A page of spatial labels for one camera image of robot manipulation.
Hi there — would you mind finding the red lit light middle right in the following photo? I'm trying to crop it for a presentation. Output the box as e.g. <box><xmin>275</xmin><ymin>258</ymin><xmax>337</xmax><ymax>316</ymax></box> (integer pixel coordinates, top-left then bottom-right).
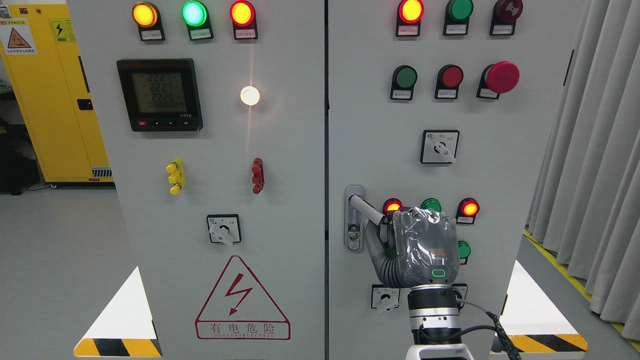
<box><xmin>455</xmin><ymin>197</ymin><xmax>480</xmax><ymax>225</ymax></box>

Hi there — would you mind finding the green push button lower right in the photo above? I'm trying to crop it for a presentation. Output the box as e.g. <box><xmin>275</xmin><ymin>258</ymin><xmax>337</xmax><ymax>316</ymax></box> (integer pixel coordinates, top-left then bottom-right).
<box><xmin>457</xmin><ymin>240</ymin><xmax>472</xmax><ymax>265</ymax></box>

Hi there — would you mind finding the green light middle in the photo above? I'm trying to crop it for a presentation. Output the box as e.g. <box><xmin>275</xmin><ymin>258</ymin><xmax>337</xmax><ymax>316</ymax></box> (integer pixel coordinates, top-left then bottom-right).
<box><xmin>420</xmin><ymin>197</ymin><xmax>442</xmax><ymax>212</ymax></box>

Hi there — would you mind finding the red lit light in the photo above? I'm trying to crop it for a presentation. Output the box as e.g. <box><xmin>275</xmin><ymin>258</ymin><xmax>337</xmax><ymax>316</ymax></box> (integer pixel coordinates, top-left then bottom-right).
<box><xmin>382</xmin><ymin>197</ymin><xmax>403</xmax><ymax>215</ymax></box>
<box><xmin>455</xmin><ymin>197</ymin><xmax>480</xmax><ymax>225</ymax></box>

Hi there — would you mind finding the lower white rotary switch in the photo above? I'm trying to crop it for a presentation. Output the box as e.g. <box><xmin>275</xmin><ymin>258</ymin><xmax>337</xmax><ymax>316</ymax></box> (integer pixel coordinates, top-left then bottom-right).
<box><xmin>370</xmin><ymin>284</ymin><xmax>401</xmax><ymax>315</ymax></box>

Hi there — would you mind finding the digital power meter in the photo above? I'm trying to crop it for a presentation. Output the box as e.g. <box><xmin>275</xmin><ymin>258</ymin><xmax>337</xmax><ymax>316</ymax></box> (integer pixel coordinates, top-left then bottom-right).
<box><xmin>116</xmin><ymin>58</ymin><xmax>203</xmax><ymax>132</ymax></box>

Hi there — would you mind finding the yellow terminal connector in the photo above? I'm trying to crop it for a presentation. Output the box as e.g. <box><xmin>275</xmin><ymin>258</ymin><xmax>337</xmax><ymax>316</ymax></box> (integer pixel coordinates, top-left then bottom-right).
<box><xmin>166</xmin><ymin>158</ymin><xmax>185</xmax><ymax>196</ymax></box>

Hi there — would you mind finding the green indicator light left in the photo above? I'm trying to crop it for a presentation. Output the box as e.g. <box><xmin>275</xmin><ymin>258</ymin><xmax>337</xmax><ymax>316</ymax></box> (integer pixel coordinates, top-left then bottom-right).
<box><xmin>181</xmin><ymin>0</ymin><xmax>214</xmax><ymax>41</ymax></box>

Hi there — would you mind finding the left cabinet door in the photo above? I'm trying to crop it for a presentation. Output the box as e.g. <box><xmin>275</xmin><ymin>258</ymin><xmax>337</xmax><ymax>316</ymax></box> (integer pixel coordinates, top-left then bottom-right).
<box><xmin>67</xmin><ymin>0</ymin><xmax>326</xmax><ymax>360</ymax></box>

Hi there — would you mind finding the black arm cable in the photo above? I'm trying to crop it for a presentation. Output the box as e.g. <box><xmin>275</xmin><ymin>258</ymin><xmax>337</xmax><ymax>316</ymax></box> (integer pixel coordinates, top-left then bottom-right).
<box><xmin>422</xmin><ymin>298</ymin><xmax>522</xmax><ymax>360</ymax></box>

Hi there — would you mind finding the white lit indicator light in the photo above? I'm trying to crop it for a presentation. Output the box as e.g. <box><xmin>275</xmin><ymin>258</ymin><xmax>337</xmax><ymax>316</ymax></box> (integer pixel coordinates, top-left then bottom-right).
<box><xmin>239</xmin><ymin>85</ymin><xmax>261</xmax><ymax>107</ymax></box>

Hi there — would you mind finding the green indicator light right top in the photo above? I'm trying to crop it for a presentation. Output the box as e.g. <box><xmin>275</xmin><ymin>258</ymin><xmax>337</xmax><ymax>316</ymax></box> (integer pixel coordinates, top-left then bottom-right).
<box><xmin>442</xmin><ymin>0</ymin><xmax>474</xmax><ymax>36</ymax></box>

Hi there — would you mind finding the right cabinet door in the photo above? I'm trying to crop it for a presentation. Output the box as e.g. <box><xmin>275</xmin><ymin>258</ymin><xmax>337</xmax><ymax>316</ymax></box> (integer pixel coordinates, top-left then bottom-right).
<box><xmin>327</xmin><ymin>0</ymin><xmax>592</xmax><ymax>360</ymax></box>

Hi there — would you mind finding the grey curtain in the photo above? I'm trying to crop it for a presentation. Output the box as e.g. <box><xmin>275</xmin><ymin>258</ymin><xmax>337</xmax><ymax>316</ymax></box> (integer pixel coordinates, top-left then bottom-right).
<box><xmin>528</xmin><ymin>0</ymin><xmax>640</xmax><ymax>341</ymax></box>

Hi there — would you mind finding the green indicator light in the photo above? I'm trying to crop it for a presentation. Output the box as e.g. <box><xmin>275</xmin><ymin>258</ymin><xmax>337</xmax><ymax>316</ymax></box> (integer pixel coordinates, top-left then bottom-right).
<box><xmin>181</xmin><ymin>0</ymin><xmax>214</xmax><ymax>41</ymax></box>
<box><xmin>442</xmin><ymin>0</ymin><xmax>474</xmax><ymax>36</ymax></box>

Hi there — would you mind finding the red push button upper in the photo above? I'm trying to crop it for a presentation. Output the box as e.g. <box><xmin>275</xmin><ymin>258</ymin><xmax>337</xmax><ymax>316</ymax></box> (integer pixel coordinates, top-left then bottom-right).
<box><xmin>434</xmin><ymin>64</ymin><xmax>464</xmax><ymax>100</ymax></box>

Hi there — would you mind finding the red electric hazard sign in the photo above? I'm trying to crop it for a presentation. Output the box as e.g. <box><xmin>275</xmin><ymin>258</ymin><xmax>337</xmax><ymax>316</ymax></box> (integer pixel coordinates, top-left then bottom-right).
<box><xmin>195</xmin><ymin>255</ymin><xmax>291</xmax><ymax>340</ymax></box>

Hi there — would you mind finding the red indicator light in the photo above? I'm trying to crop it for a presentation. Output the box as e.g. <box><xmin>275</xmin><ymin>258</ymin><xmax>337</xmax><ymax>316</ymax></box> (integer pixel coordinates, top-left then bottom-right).
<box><xmin>230</xmin><ymin>0</ymin><xmax>259</xmax><ymax>40</ymax></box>
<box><xmin>395</xmin><ymin>0</ymin><xmax>425</xmax><ymax>37</ymax></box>

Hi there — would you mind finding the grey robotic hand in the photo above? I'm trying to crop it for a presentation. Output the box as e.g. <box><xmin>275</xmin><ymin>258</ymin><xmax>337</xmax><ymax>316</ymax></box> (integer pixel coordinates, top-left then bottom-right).
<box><xmin>364</xmin><ymin>207</ymin><xmax>460</xmax><ymax>289</ymax></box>

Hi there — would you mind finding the upper right rotary switch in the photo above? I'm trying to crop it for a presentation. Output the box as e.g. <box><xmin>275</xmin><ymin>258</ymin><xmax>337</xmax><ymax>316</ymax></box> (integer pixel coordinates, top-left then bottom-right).
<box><xmin>420</xmin><ymin>129</ymin><xmax>460</xmax><ymax>164</ymax></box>

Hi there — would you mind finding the silver door handle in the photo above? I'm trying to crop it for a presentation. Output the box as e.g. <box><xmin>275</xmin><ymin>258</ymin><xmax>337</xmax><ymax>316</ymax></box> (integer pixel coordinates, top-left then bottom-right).
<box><xmin>343</xmin><ymin>185</ymin><xmax>385</xmax><ymax>252</ymax></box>

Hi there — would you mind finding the red indicator light left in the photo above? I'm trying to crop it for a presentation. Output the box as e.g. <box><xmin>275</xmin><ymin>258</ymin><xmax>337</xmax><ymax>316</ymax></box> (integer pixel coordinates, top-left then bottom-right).
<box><xmin>230</xmin><ymin>0</ymin><xmax>259</xmax><ymax>40</ymax></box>

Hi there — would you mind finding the green push button upper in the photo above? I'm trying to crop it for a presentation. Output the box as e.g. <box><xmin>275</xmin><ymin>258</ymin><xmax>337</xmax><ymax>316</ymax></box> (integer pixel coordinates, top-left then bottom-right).
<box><xmin>390</xmin><ymin>64</ymin><xmax>418</xmax><ymax>101</ymax></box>

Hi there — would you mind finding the red terminal connector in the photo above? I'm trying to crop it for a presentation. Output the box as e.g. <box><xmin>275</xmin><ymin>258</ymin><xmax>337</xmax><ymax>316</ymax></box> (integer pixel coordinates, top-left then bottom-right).
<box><xmin>251</xmin><ymin>157</ymin><xmax>265</xmax><ymax>195</ymax></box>

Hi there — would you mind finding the red emergency stop button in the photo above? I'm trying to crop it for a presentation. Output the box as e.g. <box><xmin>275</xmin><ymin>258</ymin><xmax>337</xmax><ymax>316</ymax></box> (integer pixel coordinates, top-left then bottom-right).
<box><xmin>476</xmin><ymin>61</ymin><xmax>521</xmax><ymax>100</ymax></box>

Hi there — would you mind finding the yellow safety cabinet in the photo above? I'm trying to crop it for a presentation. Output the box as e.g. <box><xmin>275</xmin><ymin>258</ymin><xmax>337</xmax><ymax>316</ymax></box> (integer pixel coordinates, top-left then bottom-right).
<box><xmin>1</xmin><ymin>3</ymin><xmax>114</xmax><ymax>186</ymax></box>

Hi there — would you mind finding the red indicator light right top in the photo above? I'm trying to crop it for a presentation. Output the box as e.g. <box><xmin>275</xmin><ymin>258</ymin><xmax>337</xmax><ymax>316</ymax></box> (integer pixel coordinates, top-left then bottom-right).
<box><xmin>395</xmin><ymin>0</ymin><xmax>425</xmax><ymax>37</ymax></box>

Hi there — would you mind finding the dark red buzzer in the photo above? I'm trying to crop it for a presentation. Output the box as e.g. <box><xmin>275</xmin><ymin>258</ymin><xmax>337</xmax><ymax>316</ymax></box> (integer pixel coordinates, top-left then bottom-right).
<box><xmin>489</xmin><ymin>0</ymin><xmax>524</xmax><ymax>36</ymax></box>

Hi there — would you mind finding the black key selector switch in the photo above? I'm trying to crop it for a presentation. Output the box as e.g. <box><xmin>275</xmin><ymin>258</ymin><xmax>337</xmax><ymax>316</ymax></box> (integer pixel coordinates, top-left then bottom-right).
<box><xmin>451</xmin><ymin>283</ymin><xmax>469</xmax><ymax>300</ymax></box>

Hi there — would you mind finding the left door rotary switch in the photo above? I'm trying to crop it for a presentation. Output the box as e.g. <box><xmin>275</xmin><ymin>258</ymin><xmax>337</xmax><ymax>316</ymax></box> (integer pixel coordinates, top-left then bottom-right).
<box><xmin>206</xmin><ymin>214</ymin><xmax>242</xmax><ymax>246</ymax></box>

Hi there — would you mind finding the cabinet door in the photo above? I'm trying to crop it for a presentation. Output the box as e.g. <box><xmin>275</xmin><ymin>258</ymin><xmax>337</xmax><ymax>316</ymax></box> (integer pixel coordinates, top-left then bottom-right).
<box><xmin>67</xmin><ymin>0</ymin><xmax>326</xmax><ymax>360</ymax></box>
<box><xmin>327</xmin><ymin>0</ymin><xmax>592</xmax><ymax>360</ymax></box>

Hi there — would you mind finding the red lit light middle left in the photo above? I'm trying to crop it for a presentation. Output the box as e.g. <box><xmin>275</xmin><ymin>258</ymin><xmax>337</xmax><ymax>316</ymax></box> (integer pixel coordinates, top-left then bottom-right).
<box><xmin>382</xmin><ymin>197</ymin><xmax>403</xmax><ymax>215</ymax></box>

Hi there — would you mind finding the orange indicator light left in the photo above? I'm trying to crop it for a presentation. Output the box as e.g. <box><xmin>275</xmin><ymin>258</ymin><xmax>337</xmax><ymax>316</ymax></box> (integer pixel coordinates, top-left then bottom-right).
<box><xmin>132</xmin><ymin>1</ymin><xmax>166</xmax><ymax>42</ymax></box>

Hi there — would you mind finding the green push button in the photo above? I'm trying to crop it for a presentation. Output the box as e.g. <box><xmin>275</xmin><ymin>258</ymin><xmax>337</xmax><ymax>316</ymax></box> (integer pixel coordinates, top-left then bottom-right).
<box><xmin>457</xmin><ymin>240</ymin><xmax>472</xmax><ymax>265</ymax></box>
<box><xmin>390</xmin><ymin>64</ymin><xmax>418</xmax><ymax>101</ymax></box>

